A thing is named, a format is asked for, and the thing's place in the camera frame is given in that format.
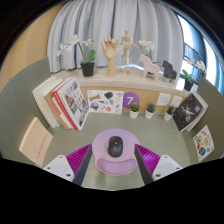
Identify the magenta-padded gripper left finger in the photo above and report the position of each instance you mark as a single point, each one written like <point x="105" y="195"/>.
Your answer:
<point x="58" y="165"/>

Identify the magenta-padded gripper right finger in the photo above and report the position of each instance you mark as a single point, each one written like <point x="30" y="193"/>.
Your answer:
<point x="166" y="165"/>

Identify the black computer mouse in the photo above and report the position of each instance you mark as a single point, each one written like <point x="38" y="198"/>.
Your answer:
<point x="115" y="146"/>

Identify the purple mouse pad with wrist rest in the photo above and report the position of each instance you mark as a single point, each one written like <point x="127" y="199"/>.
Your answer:
<point x="100" y="146"/>

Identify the beige book with red print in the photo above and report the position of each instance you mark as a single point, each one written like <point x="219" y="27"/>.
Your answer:
<point x="36" y="141"/>

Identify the colourful sticker sheet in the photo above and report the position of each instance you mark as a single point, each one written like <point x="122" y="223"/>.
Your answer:
<point x="203" y="143"/>

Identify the small plant in white pot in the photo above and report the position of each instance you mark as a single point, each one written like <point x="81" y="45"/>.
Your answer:
<point x="134" y="112"/>
<point x="168" y="115"/>
<point x="150" y="113"/>

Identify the black magazine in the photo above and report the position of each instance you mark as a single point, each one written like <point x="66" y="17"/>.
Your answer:
<point x="189" y="111"/>

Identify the white book with photo cover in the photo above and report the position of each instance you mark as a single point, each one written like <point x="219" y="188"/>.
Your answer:
<point x="74" y="101"/>

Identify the round purple number sign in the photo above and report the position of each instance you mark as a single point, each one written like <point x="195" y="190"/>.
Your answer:
<point x="130" y="100"/>

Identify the white sticker sheet with drawings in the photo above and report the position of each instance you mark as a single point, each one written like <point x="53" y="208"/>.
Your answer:
<point x="105" y="101"/>

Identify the white orchid in black pot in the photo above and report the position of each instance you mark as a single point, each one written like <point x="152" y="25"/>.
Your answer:
<point x="188" y="85"/>
<point x="87" y="69"/>
<point x="146" y="45"/>

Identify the dark grey horse figurine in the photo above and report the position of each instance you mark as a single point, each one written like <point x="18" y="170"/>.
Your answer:
<point x="174" y="76"/>

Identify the wooden desk back ledge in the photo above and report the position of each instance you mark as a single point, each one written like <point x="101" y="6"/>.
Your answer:
<point x="100" y="81"/>

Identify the black horse figurine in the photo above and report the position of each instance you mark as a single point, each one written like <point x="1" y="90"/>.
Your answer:
<point x="167" y="68"/>

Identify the pink horse figurine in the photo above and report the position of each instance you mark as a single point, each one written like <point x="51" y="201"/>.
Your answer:
<point x="149" y="68"/>

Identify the wooden hand model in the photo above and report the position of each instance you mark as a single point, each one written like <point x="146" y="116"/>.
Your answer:
<point x="110" y="53"/>

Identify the wooden mannequin figure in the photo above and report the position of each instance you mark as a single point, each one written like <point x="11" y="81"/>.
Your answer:
<point x="126" y="46"/>

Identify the grey curtain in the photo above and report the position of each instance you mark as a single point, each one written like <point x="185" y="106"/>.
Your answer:
<point x="100" y="23"/>

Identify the white wall socket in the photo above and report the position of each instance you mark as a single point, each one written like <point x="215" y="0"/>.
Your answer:
<point x="176" y="101"/>
<point x="163" y="99"/>

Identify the window with dark frame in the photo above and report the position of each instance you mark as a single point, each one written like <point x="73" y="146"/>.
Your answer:
<point x="203" y="56"/>

